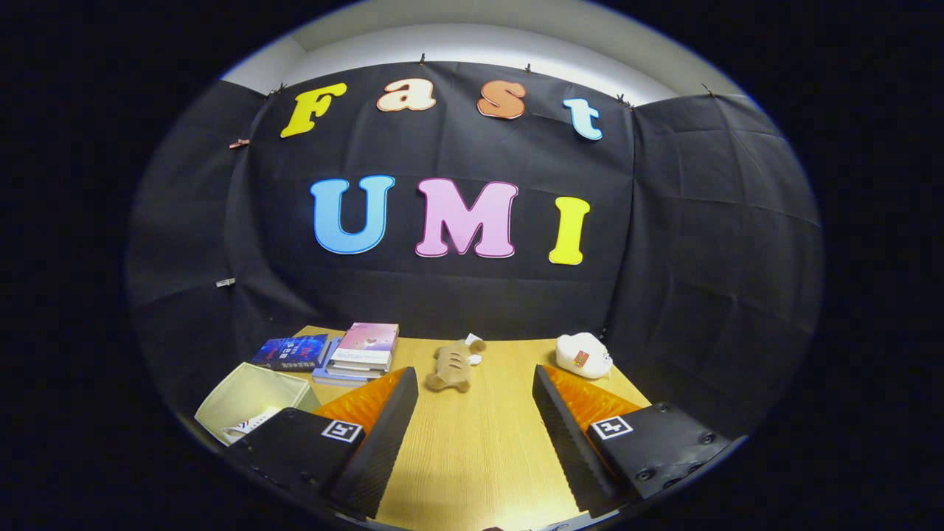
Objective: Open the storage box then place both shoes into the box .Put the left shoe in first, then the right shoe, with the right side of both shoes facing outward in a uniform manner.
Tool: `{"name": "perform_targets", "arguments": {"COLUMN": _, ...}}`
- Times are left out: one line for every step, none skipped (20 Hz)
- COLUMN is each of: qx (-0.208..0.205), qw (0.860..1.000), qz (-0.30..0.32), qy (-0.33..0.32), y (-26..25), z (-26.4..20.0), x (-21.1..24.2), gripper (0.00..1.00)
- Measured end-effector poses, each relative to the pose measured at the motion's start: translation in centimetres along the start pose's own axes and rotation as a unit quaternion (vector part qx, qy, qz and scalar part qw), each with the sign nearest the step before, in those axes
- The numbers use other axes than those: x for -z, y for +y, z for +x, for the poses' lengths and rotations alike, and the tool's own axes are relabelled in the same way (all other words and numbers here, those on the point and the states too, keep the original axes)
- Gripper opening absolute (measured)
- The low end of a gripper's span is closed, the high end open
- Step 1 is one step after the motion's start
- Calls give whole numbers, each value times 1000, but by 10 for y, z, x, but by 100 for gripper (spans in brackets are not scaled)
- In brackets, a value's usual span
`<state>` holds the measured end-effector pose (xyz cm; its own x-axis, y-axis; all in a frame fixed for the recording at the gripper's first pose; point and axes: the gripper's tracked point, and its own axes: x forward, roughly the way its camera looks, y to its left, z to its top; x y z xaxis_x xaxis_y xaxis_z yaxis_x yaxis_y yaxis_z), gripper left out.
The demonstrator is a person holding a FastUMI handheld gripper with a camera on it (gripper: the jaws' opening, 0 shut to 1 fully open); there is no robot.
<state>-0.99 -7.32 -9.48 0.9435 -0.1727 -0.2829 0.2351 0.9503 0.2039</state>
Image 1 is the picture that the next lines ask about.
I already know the white canvas shoe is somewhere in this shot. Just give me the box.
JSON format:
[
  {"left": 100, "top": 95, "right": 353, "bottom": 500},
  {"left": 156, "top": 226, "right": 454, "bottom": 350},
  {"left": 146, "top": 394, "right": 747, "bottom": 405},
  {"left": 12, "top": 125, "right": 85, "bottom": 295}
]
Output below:
[{"left": 221, "top": 407, "right": 281, "bottom": 443}]

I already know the brown plush toy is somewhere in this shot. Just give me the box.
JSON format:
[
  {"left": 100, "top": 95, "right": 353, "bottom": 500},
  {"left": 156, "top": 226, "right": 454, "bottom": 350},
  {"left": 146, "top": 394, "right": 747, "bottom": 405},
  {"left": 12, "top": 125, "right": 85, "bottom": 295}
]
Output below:
[{"left": 425, "top": 334, "right": 487, "bottom": 393}]

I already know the grey book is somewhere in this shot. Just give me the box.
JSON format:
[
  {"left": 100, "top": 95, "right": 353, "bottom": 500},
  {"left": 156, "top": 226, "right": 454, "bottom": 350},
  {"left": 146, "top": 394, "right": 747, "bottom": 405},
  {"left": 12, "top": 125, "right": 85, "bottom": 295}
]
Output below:
[{"left": 327, "top": 359, "right": 392, "bottom": 379}]

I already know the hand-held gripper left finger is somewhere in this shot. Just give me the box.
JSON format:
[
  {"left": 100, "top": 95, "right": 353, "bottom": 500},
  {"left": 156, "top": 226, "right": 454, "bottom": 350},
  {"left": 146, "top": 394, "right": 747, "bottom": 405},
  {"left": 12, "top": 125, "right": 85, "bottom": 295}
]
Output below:
[{"left": 225, "top": 367, "right": 419, "bottom": 519}]

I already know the dark blue book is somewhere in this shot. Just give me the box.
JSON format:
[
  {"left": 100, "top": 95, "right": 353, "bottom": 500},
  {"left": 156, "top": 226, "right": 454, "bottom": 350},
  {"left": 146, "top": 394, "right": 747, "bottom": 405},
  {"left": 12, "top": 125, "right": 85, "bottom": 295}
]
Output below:
[{"left": 251, "top": 334, "right": 330, "bottom": 372}]

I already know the white plush toy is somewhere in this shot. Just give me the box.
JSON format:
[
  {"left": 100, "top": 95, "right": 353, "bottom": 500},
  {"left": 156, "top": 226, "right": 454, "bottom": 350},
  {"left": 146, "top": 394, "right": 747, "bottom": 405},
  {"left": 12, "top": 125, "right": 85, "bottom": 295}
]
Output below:
[{"left": 555, "top": 332, "right": 614, "bottom": 380}]

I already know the pale green fabric storage box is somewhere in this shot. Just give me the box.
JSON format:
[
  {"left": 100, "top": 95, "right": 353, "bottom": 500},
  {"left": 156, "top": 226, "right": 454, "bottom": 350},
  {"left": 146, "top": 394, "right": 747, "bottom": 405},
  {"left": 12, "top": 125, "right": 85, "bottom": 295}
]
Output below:
[{"left": 194, "top": 361, "right": 322, "bottom": 447}]

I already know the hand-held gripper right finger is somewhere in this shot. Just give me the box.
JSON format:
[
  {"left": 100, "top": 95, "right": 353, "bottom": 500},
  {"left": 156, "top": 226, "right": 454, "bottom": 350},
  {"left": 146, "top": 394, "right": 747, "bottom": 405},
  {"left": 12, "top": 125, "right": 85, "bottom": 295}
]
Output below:
[{"left": 532, "top": 364, "right": 731, "bottom": 517}]

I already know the pale blue book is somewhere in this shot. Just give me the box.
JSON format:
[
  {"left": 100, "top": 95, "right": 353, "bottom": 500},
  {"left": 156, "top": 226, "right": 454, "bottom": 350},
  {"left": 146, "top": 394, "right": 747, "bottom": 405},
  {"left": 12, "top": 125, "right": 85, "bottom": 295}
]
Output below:
[{"left": 312, "top": 338, "right": 384, "bottom": 387}]

